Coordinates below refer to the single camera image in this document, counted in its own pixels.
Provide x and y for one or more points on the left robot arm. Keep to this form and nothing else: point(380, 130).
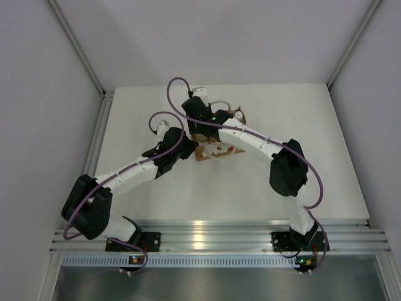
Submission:
point(88, 208)

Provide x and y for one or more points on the right aluminium frame post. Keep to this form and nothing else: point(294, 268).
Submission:
point(356, 37)

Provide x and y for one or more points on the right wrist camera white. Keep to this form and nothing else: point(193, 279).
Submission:
point(198, 95)

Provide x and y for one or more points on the watermelon print canvas bag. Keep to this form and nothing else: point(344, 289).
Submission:
point(210, 148)

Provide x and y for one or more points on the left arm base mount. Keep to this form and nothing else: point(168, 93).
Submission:
point(148, 242)

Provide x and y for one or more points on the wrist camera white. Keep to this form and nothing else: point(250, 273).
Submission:
point(162, 129)
point(198, 95)

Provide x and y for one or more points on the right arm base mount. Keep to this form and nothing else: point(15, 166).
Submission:
point(285, 242)

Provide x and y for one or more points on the left aluminium frame post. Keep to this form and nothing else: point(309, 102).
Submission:
point(62, 21)

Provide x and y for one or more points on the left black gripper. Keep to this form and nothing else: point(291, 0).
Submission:
point(190, 145)

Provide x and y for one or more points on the aluminium frame post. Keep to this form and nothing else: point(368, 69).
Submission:
point(356, 37)
point(62, 21)

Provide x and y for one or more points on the clear bottle white cap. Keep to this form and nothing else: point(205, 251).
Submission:
point(238, 115)

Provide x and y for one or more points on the perforated cable duct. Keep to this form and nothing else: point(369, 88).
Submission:
point(184, 261)

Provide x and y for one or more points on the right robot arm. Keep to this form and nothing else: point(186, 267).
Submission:
point(287, 171)

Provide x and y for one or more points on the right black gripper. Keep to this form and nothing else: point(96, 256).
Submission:
point(192, 129)

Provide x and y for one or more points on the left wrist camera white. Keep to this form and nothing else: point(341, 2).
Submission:
point(162, 129)

